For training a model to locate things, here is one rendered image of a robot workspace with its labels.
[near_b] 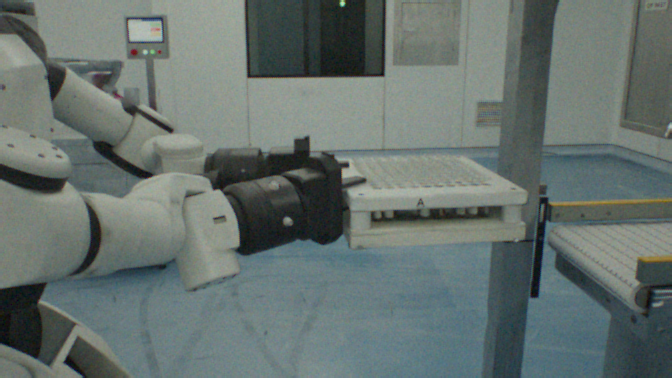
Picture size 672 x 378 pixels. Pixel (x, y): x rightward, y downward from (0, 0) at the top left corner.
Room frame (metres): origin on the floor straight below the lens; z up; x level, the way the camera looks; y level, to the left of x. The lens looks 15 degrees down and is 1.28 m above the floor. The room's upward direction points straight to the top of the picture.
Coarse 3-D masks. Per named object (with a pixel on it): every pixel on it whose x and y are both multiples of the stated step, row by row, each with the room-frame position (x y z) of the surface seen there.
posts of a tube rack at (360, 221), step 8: (504, 208) 0.77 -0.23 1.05; (512, 208) 0.76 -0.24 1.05; (520, 208) 0.77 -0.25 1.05; (352, 216) 0.74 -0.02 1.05; (360, 216) 0.73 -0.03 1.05; (368, 216) 0.73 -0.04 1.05; (504, 216) 0.77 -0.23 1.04; (512, 216) 0.76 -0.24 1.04; (520, 216) 0.77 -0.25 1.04; (352, 224) 0.74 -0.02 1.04; (360, 224) 0.73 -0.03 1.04; (368, 224) 0.74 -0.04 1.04
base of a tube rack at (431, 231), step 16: (496, 208) 0.84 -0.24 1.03; (384, 224) 0.76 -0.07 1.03; (400, 224) 0.76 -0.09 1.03; (416, 224) 0.76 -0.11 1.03; (432, 224) 0.76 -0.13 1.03; (448, 224) 0.76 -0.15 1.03; (464, 224) 0.76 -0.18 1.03; (480, 224) 0.76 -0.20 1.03; (496, 224) 0.76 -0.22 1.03; (512, 224) 0.76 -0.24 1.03; (352, 240) 0.73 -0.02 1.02; (368, 240) 0.73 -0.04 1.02; (384, 240) 0.73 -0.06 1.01; (400, 240) 0.74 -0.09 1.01; (416, 240) 0.74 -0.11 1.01; (432, 240) 0.74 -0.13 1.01; (448, 240) 0.75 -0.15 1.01; (464, 240) 0.75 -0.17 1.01; (480, 240) 0.75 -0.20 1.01; (496, 240) 0.76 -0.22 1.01
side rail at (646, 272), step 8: (640, 264) 0.75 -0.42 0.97; (648, 264) 0.74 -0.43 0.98; (656, 264) 0.74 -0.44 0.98; (664, 264) 0.74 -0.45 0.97; (640, 272) 0.74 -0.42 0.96; (648, 272) 0.74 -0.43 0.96; (656, 272) 0.74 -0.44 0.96; (664, 272) 0.74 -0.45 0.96; (640, 280) 0.74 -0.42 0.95; (648, 280) 0.74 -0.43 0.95; (656, 280) 0.74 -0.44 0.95; (664, 280) 0.74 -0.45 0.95
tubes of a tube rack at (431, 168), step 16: (368, 160) 0.92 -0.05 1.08; (400, 160) 0.91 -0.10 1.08; (416, 160) 0.92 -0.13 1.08; (432, 160) 0.92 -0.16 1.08; (448, 160) 0.92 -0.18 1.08; (384, 176) 0.81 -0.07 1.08; (400, 176) 0.83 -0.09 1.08; (416, 176) 0.82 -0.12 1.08; (432, 176) 0.81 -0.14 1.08; (448, 176) 0.81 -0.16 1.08; (464, 176) 0.83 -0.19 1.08
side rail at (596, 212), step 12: (600, 204) 1.02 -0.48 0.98; (612, 204) 1.02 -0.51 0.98; (624, 204) 1.03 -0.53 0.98; (636, 204) 1.03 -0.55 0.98; (648, 204) 1.03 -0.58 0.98; (660, 204) 1.03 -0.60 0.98; (552, 216) 1.01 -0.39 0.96; (564, 216) 1.01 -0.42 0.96; (576, 216) 1.01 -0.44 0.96; (588, 216) 1.02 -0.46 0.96; (600, 216) 1.02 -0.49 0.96; (612, 216) 1.02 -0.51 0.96; (624, 216) 1.03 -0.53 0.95; (636, 216) 1.03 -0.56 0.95; (648, 216) 1.03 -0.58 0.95; (660, 216) 1.03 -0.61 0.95
